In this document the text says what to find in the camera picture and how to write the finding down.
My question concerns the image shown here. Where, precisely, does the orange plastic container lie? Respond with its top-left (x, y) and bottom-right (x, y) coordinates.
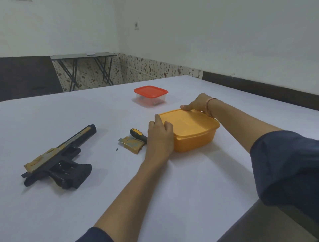
top-left (172, 125), bottom-right (221, 153)

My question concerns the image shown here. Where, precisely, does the black and gold toy gun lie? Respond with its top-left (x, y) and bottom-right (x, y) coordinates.
top-left (21, 124), bottom-right (97, 189)

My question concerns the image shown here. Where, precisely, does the person's right forearm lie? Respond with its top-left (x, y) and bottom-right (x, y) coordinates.
top-left (207, 98), bottom-right (283, 153)

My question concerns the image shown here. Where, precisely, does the pink thread bracelet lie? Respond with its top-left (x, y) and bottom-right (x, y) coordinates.
top-left (205, 97), bottom-right (218, 118)

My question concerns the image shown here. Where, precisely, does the person's right hand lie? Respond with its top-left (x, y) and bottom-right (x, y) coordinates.
top-left (180, 93), bottom-right (213, 116)

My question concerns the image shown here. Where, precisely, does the person's left forearm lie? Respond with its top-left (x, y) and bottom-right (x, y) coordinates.
top-left (94, 154), bottom-right (173, 235)

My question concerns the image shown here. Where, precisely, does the orange container lid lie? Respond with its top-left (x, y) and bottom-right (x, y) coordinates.
top-left (159, 109), bottom-right (221, 138)

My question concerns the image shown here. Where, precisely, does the dark blue right sleeve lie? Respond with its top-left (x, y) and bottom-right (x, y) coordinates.
top-left (250, 130), bottom-right (319, 226)

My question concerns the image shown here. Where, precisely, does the dark blue left sleeve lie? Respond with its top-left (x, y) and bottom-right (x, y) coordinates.
top-left (75, 227), bottom-right (114, 242)

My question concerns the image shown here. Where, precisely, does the grey folding table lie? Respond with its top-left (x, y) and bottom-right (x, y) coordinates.
top-left (51, 52), bottom-right (118, 92)

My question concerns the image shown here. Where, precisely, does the red container lid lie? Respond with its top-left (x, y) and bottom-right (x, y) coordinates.
top-left (134, 85), bottom-right (169, 99)

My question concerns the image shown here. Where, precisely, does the clear plastic container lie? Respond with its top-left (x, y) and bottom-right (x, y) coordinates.
top-left (135, 93), bottom-right (167, 108)

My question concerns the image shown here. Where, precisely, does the black and yellow screwdriver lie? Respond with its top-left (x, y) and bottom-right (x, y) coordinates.
top-left (130, 128), bottom-right (148, 144)

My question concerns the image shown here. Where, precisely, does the dark blue sleeve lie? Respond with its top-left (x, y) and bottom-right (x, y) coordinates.
top-left (75, 227), bottom-right (114, 242)
top-left (250, 130), bottom-right (319, 226)

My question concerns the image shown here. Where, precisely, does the gold toy gun panel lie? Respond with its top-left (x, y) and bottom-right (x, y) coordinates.
top-left (118, 136), bottom-right (146, 155)

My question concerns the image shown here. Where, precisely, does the person's left hand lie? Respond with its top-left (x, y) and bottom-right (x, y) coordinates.
top-left (145, 114), bottom-right (174, 158)

